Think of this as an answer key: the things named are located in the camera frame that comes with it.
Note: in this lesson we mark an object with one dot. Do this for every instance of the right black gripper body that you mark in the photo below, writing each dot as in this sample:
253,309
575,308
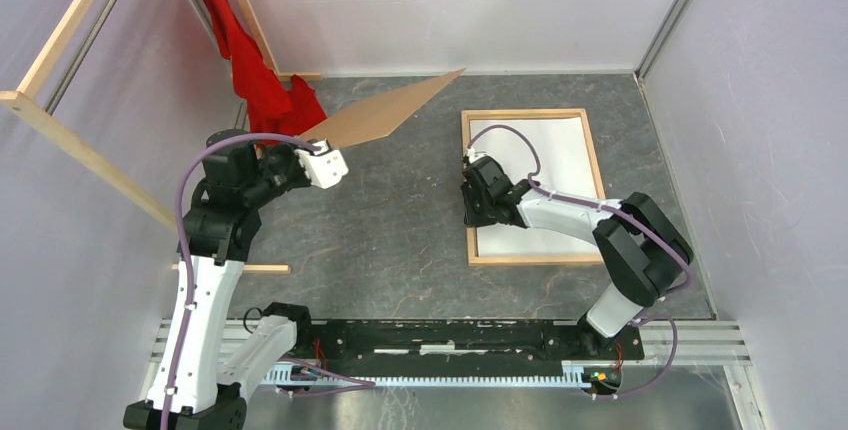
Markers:
476,207

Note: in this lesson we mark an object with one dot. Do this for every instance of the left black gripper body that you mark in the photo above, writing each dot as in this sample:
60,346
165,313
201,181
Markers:
280,171

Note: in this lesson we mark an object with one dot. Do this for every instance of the large printed photo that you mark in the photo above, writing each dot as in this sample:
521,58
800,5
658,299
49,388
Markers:
559,147

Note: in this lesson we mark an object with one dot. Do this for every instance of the light wooden picture frame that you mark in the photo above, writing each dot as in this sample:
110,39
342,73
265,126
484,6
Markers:
574,217

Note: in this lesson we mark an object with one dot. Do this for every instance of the brown hardboard backing board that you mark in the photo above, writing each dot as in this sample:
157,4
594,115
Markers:
378,116

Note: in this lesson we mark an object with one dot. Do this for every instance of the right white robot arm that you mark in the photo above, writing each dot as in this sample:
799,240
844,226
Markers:
645,255

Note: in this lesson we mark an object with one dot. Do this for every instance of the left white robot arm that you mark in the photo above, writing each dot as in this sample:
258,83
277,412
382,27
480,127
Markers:
243,172

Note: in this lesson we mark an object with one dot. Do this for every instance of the red cloth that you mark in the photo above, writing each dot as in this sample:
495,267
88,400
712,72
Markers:
271,108

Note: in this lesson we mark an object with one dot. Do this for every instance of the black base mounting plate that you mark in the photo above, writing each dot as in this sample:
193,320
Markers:
459,348

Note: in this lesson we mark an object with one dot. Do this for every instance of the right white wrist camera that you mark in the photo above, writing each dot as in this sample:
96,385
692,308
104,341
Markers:
471,155

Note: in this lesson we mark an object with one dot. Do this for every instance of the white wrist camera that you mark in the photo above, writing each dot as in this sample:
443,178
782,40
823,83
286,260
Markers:
471,155
325,167

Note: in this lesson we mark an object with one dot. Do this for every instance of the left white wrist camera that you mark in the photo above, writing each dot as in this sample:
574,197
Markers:
325,167

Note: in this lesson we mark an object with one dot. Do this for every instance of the white slotted cable duct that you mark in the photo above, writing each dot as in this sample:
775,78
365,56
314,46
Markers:
291,375

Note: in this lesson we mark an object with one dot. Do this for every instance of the large wooden rack frame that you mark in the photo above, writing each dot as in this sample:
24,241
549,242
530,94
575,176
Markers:
142,83

